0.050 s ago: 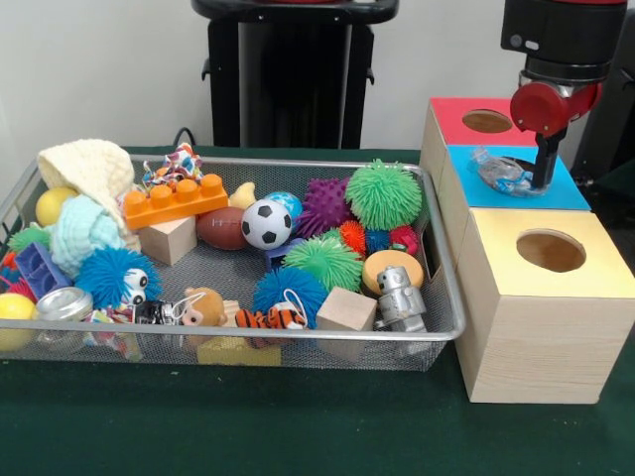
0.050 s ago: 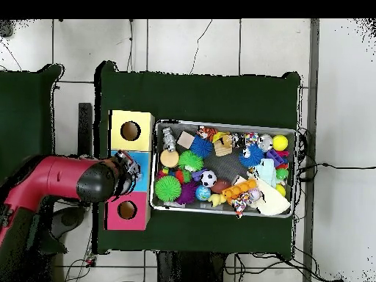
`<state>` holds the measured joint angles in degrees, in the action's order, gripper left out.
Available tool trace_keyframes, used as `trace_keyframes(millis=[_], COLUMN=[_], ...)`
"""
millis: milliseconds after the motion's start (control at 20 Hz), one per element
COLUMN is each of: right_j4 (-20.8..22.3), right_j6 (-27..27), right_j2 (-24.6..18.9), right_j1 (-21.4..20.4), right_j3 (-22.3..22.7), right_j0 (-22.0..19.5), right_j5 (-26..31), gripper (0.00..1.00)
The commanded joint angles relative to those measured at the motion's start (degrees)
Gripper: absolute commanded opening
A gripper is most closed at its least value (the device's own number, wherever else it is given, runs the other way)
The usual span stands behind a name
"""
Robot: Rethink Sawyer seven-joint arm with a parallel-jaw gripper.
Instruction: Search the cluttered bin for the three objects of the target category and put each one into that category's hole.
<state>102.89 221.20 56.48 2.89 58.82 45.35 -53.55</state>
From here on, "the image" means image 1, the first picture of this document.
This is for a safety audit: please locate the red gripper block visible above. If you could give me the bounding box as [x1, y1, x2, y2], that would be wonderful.
[510, 81, 604, 190]

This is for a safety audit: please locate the clear plastic packet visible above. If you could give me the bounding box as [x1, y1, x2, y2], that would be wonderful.
[470, 148, 545, 197]

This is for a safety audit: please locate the globe print ball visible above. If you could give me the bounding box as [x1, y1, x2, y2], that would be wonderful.
[266, 192, 304, 221]

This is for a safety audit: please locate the small wooden block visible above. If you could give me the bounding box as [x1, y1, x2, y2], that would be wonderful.
[137, 215, 197, 266]
[316, 288, 378, 333]

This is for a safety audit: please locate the cream knitted cloth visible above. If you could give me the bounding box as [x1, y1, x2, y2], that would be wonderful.
[38, 139, 138, 249]

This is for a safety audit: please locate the light teal knitted cloth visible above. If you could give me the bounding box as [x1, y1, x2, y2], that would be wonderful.
[50, 193, 126, 277]

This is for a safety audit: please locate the wooden box with three holes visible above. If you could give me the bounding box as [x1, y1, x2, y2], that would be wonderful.
[417, 96, 635, 405]

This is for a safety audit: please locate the shallow clear mesh bin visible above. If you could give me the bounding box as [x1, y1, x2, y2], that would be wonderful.
[0, 156, 465, 371]

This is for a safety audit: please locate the black chair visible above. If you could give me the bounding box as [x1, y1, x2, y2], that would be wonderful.
[573, 8, 635, 199]

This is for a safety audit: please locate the green furry ball with eyes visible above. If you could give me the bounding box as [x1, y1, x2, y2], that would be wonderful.
[344, 159, 424, 231]

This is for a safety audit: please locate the toy hamburger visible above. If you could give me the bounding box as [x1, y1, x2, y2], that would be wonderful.
[361, 249, 425, 297]

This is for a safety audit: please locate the silver toy robot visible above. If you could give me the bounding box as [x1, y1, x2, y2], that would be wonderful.
[375, 266, 430, 334]

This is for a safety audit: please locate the purple spiky ball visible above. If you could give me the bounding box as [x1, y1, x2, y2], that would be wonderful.
[301, 178, 353, 239]

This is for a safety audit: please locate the green spiky ball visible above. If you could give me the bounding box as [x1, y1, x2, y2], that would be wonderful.
[283, 235, 364, 294]

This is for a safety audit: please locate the purple toy block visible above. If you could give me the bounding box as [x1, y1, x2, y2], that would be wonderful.
[262, 238, 304, 271]

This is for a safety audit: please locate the black and white soccer ball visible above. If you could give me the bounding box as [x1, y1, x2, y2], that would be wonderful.
[241, 198, 294, 250]

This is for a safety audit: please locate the small brown basketball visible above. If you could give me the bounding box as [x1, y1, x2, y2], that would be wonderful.
[195, 206, 249, 251]

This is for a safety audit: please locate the dark green table cloth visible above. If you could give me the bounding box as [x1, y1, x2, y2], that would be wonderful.
[0, 146, 635, 476]

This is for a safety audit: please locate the orange toy building block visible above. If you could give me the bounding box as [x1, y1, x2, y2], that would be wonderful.
[123, 174, 230, 232]

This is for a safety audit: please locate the blue spiky ball with eyes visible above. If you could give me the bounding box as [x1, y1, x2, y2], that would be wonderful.
[73, 246, 160, 310]

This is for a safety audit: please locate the yellow smiley face ball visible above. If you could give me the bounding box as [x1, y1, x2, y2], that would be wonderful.
[36, 185, 80, 226]

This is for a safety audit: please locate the silver metal can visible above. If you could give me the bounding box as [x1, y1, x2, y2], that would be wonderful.
[35, 288, 93, 324]

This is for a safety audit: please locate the plain yellow ball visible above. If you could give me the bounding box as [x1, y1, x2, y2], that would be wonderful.
[0, 293, 36, 350]

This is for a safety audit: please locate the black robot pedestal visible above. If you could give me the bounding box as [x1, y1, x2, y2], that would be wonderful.
[191, 0, 400, 150]

